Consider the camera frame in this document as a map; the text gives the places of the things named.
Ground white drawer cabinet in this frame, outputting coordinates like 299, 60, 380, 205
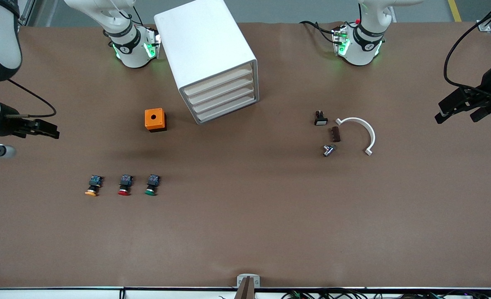
154, 0, 259, 125

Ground tangled black cables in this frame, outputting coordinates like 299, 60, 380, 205
218, 289, 491, 299

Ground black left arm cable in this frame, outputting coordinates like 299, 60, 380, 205
443, 0, 491, 98

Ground white curved bracket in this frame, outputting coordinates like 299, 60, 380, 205
335, 117, 376, 157

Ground green push button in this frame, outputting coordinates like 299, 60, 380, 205
144, 174, 162, 196

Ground black base power cable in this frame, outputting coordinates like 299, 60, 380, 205
299, 21, 337, 44

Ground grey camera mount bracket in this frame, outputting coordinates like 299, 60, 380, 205
236, 274, 261, 299

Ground orange button box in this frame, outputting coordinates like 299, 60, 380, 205
144, 108, 167, 132

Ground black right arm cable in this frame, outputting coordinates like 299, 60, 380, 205
7, 79, 57, 119

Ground red push button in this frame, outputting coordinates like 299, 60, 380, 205
117, 174, 135, 196

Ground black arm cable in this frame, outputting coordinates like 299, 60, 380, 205
7, 79, 57, 119
443, 0, 491, 98

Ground yellow push button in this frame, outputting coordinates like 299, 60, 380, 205
85, 175, 105, 197

